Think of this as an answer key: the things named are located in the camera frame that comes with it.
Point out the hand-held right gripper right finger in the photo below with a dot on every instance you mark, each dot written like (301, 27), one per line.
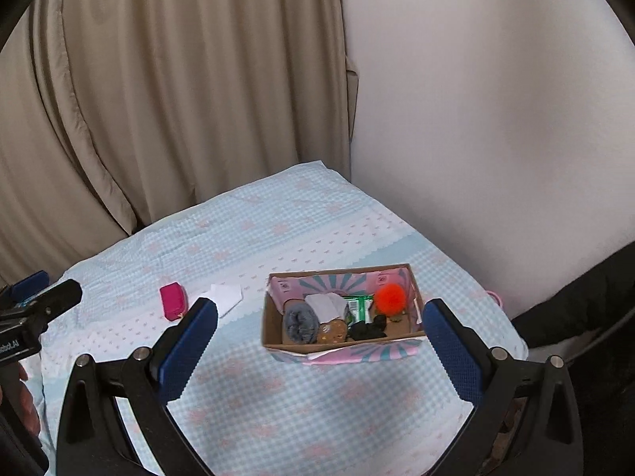
(451, 347)

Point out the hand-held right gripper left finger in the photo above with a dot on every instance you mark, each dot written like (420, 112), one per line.
(188, 347)

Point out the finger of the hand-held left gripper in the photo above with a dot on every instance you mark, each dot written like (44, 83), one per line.
(59, 297)
(30, 285)

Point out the orange pompom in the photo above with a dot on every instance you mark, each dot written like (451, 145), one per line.
(390, 298)

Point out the black sock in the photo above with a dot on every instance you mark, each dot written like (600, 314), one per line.
(367, 329)

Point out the green packet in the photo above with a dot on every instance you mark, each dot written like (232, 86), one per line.
(358, 307)

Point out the pink printed cardboard box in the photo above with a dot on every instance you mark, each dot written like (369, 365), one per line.
(347, 352)

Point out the grey sock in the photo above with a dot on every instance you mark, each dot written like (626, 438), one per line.
(300, 325)

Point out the brown plush toy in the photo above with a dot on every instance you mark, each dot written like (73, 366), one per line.
(333, 332)

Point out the white grey cloth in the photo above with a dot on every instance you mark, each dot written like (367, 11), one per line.
(325, 306)

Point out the person's left hand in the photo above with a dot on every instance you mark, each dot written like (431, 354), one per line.
(20, 396)

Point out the pink sponge block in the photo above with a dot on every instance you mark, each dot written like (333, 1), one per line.
(172, 301)

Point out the white paper tissue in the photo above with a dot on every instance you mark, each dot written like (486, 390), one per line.
(225, 298)

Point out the light blue checked bed sheet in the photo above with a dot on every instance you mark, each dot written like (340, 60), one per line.
(297, 406)

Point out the black garment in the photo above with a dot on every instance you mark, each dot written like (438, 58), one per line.
(595, 317)

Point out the beige curtain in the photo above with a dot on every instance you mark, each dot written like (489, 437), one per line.
(173, 84)

